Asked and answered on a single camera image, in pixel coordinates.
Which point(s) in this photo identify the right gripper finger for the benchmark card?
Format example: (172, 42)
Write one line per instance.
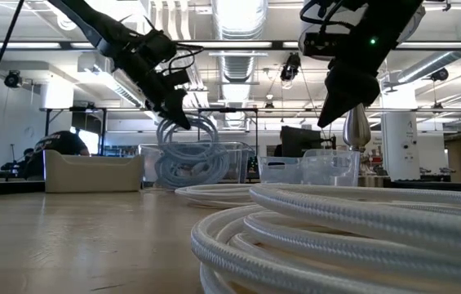
(336, 112)

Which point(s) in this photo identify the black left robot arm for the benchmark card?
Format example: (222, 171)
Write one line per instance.
(87, 20)

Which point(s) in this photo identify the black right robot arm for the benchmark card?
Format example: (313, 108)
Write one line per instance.
(389, 24)

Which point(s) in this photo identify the silver metal lamp base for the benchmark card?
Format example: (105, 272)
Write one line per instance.
(356, 130)

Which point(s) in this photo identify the dark computer monitor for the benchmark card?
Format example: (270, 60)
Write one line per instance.
(300, 141)

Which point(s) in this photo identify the small clear plastic bin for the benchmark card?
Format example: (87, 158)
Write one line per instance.
(316, 171)

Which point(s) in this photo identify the white round column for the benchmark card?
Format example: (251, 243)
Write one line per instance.
(400, 139)

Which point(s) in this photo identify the large clear plastic bin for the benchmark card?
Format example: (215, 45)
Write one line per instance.
(240, 163)

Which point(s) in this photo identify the black overhead bar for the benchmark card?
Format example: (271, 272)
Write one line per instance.
(283, 44)

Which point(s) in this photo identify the clear plastic container left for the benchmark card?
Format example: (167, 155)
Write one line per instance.
(91, 175)

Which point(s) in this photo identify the person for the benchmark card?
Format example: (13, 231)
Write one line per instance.
(58, 145)

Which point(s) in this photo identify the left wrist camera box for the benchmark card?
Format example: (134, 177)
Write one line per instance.
(179, 77)

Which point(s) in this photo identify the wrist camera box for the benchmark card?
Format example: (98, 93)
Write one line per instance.
(179, 77)
(317, 44)

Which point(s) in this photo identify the black metal rack frame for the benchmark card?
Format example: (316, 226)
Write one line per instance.
(230, 110)

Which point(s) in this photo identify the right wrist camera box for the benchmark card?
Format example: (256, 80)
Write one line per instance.
(317, 44)

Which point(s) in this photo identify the black ceiling camera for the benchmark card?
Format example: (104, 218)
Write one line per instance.
(11, 79)
(439, 74)
(290, 67)

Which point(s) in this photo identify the slim silver ventilation duct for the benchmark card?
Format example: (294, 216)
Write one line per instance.
(438, 61)

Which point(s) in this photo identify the wide silver ventilation duct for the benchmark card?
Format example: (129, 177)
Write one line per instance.
(238, 24)

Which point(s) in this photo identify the black aluminium table frame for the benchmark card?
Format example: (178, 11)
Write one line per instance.
(5, 188)

